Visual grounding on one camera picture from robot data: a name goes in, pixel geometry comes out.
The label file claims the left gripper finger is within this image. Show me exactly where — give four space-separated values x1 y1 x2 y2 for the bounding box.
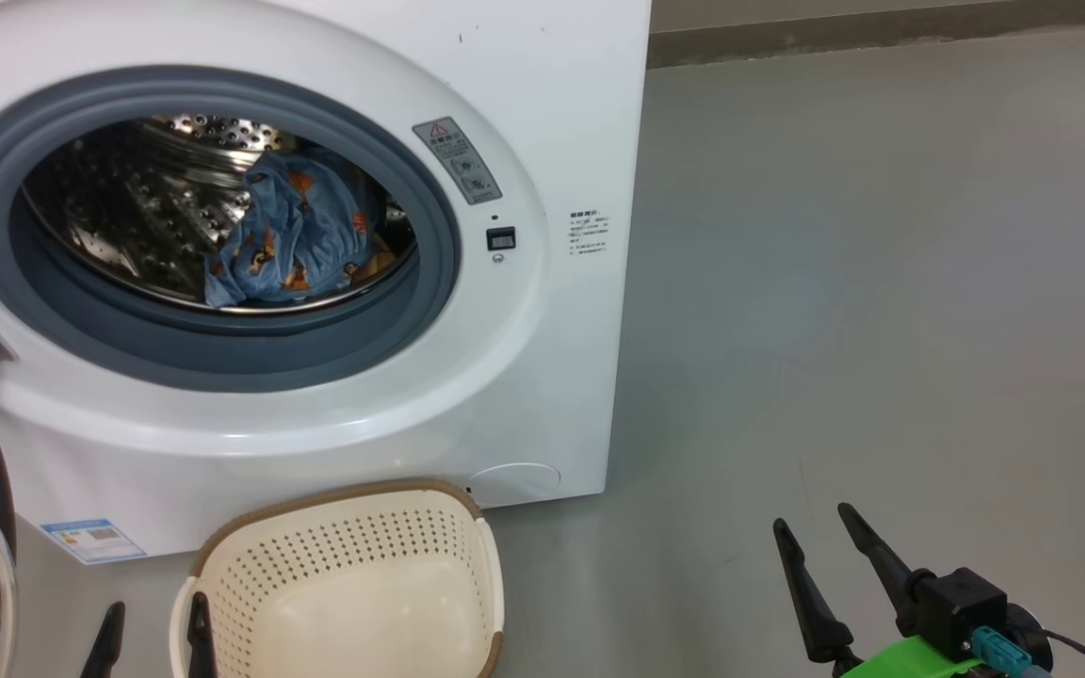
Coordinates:
186 591 219 678
81 601 126 678

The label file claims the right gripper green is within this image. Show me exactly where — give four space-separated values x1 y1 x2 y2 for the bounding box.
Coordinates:
773 502 986 678

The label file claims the blue bear-print garment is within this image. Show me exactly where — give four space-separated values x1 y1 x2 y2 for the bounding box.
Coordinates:
203 151 402 310

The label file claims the white front-load washing machine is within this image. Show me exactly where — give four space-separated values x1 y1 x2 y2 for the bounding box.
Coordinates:
0 0 654 561

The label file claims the cream perforated laundry basket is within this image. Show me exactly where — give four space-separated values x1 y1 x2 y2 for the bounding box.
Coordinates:
169 478 506 678

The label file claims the round white filter cover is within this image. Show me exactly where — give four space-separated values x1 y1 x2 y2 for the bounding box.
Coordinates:
465 461 562 505

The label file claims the grey warning sticker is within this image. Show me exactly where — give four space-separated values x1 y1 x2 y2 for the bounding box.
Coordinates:
412 116 504 206

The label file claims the teal cable connector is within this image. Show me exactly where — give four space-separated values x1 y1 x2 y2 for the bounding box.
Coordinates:
971 626 1038 678

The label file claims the thin black cable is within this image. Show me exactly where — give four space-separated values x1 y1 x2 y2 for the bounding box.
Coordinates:
1042 629 1085 678

